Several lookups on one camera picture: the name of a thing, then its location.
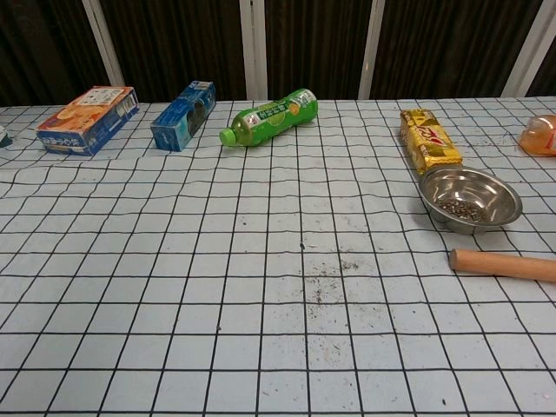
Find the wooden stick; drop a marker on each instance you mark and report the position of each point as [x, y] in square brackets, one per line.
[499, 264]

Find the metal bowl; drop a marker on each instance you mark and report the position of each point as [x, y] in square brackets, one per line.
[499, 195]

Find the green tea bottle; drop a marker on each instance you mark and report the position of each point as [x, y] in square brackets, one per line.
[269, 116]

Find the white checkered tablecloth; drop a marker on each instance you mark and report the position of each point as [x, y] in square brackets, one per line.
[217, 282]

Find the blue carton box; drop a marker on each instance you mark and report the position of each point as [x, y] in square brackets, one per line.
[182, 117]

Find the yellow snack pack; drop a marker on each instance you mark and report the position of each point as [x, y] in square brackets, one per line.
[428, 139]

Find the dark seeds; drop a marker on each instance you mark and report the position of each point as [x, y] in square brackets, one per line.
[458, 208]

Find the orange and blue cracker box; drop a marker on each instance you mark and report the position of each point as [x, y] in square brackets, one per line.
[82, 119]

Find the orange drink bottle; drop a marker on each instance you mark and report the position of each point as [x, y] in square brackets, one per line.
[540, 139]

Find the dark curved clip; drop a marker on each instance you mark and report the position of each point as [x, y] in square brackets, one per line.
[4, 139]

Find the white frame post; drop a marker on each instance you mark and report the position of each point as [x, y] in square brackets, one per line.
[104, 43]
[527, 48]
[375, 48]
[254, 48]

